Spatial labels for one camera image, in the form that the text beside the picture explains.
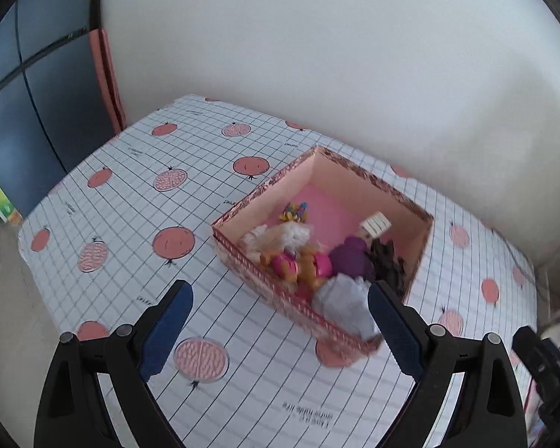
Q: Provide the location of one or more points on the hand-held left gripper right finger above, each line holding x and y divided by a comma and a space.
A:
392, 326

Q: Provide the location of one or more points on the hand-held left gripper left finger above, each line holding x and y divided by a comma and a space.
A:
165, 331

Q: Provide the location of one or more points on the clear plastic bag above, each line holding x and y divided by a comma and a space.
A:
345, 303

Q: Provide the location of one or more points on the black plastic toy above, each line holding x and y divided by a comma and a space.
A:
389, 266

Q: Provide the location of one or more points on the small cream toy crate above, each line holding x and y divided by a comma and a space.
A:
375, 226

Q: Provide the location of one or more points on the pink toy puppy figure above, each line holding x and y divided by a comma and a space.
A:
294, 266

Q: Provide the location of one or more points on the bundle of cotton swabs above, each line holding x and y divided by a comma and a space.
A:
291, 238

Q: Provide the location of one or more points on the pink floral cardboard box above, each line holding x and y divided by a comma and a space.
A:
280, 191

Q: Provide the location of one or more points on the desktop with grid-print cloth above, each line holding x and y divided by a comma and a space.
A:
121, 205

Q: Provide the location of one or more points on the purple round item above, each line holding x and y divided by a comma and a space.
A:
350, 256

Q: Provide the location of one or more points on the green and yellow box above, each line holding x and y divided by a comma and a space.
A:
0, 200

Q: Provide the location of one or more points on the dark cabinet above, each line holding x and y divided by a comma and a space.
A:
42, 116

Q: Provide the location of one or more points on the pink foam board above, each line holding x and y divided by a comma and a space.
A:
105, 74

